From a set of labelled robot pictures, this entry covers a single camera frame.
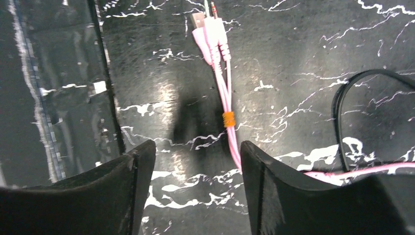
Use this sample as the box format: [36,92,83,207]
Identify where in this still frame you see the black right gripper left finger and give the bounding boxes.
[0,140,156,235]

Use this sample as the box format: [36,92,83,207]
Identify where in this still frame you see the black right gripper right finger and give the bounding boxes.
[241,141,415,235]

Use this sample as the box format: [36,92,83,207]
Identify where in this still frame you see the pink headphones with cable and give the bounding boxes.
[191,0,415,185]

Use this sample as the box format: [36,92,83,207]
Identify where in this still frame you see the black blue headphones with cable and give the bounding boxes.
[333,69,415,172]

